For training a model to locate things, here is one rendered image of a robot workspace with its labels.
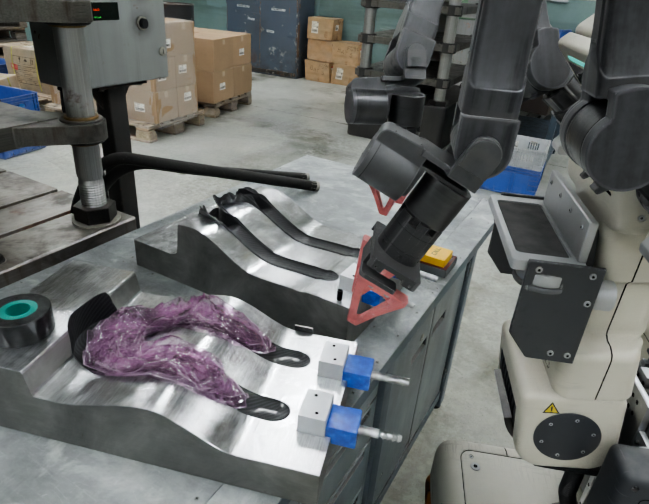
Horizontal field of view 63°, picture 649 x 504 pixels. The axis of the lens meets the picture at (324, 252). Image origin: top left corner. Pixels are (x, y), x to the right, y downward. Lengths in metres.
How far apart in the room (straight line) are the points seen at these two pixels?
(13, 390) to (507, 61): 0.69
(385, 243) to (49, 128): 0.89
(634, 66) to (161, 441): 0.65
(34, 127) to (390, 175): 0.91
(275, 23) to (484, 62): 7.48
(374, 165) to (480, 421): 1.56
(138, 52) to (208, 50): 3.93
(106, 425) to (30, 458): 0.11
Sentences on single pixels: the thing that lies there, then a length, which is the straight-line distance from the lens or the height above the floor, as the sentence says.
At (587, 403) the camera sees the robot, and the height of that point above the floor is 0.80.
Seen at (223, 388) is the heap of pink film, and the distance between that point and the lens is 0.71.
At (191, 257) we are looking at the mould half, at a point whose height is 0.87.
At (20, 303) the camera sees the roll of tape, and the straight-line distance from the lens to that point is 0.83.
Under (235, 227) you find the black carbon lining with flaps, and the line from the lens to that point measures 1.04.
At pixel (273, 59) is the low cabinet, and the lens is 8.06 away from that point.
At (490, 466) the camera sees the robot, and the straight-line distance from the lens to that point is 1.51.
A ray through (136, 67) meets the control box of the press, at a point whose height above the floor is 1.11.
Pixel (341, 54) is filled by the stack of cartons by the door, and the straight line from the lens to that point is 7.67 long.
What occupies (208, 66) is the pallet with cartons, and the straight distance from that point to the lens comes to 5.52.
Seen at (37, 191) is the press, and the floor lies 0.78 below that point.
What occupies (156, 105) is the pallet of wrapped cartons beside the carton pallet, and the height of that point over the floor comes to 0.30.
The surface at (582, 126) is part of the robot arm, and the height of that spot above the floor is 1.25.
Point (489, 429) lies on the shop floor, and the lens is 2.02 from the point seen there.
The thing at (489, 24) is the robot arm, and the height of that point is 1.33.
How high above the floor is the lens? 1.37
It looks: 28 degrees down
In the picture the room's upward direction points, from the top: 4 degrees clockwise
